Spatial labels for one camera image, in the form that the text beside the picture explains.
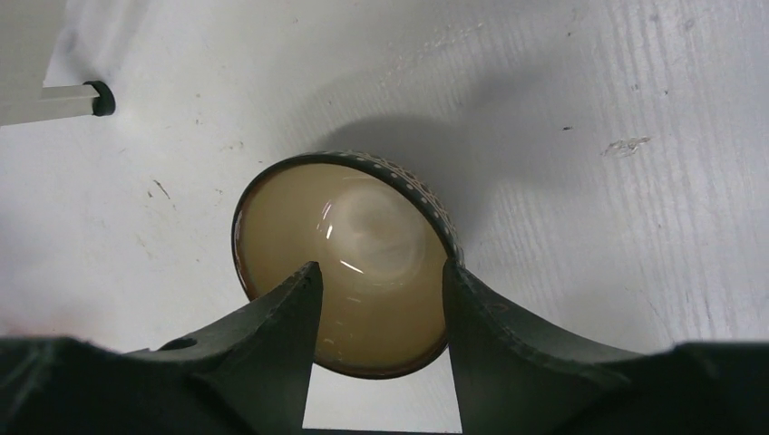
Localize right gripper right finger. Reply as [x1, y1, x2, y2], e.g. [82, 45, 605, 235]
[443, 261, 768, 434]

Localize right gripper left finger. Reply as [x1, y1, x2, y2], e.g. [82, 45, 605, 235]
[1, 262, 323, 434]

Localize dark patterned cream bowl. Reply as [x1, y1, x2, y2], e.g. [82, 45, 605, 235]
[230, 150, 463, 379]

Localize steel two-tier dish rack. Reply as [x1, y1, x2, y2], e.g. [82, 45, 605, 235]
[1, 81, 117, 126]

